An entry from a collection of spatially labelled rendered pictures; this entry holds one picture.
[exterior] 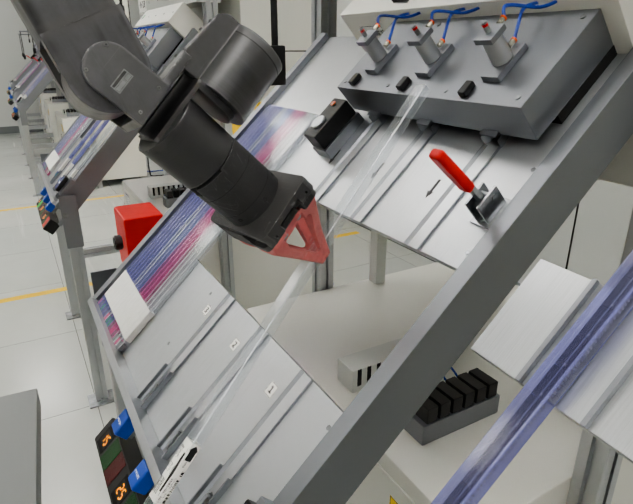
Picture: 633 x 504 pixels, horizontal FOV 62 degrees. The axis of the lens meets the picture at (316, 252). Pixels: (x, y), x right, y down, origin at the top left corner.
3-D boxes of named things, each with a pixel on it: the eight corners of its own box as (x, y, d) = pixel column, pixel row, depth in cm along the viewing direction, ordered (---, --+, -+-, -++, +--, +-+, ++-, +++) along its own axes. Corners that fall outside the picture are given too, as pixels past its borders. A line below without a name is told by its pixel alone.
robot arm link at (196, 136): (119, 140, 42) (142, 146, 38) (170, 74, 43) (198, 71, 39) (185, 191, 46) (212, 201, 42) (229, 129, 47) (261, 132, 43)
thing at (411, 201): (484, 297, 54) (462, 270, 51) (241, 173, 108) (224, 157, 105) (668, 61, 57) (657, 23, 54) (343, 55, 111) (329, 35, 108)
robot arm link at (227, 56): (65, 88, 42) (70, 70, 34) (150, -20, 44) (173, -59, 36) (187, 179, 47) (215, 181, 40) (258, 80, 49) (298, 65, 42)
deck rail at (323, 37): (117, 319, 105) (91, 303, 101) (115, 315, 106) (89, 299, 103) (343, 55, 111) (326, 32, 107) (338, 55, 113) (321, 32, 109)
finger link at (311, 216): (315, 221, 57) (256, 168, 51) (358, 234, 51) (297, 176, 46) (281, 274, 56) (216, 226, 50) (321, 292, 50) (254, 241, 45)
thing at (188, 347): (235, 588, 50) (211, 581, 48) (111, 308, 103) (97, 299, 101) (362, 427, 51) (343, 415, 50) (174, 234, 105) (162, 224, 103)
